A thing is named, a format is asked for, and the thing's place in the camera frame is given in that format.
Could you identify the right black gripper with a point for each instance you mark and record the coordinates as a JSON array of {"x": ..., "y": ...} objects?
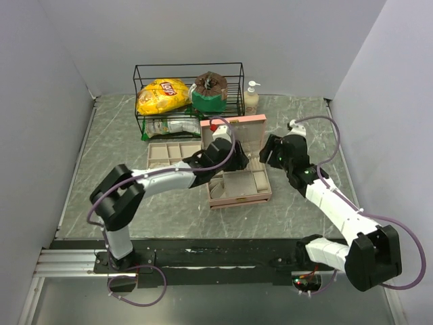
[{"x": 271, "y": 145}]

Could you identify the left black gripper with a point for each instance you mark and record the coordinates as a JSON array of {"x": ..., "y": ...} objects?
[{"x": 240, "y": 160}]

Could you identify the pink jewelry box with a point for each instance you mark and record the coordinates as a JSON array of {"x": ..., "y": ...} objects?
[{"x": 248, "y": 186}]

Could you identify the pink jewelry tray insert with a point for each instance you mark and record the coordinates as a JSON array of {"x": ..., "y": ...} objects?
[{"x": 169, "y": 153}]

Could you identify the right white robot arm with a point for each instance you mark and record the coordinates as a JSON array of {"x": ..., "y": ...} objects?
[{"x": 371, "y": 254}]

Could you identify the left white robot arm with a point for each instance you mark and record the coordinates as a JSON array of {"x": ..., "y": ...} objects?
[{"x": 116, "y": 199}]

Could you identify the cream pump lotion bottle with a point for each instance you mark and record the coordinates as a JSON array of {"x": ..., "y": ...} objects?
[{"x": 251, "y": 98}]

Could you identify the brown green wrapped package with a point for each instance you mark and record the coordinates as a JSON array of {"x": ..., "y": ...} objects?
[{"x": 208, "y": 93}]

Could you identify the white green snack bag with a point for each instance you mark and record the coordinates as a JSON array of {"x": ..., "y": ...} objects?
[{"x": 170, "y": 126}]

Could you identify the yellow Lays chips bag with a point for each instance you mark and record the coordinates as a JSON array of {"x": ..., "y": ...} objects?
[{"x": 161, "y": 96}]

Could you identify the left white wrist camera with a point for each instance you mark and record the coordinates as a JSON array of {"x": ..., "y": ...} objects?
[{"x": 221, "y": 132}]

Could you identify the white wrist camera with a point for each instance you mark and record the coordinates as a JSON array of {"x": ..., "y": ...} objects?
[
  {"x": 221, "y": 132},
  {"x": 295, "y": 128}
]

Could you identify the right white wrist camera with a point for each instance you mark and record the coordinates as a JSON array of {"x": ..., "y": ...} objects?
[{"x": 295, "y": 128}]

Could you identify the black wire shelf rack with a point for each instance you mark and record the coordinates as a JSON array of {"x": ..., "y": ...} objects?
[{"x": 144, "y": 74}]

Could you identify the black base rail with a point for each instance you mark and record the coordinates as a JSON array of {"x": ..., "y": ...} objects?
[{"x": 211, "y": 261}]

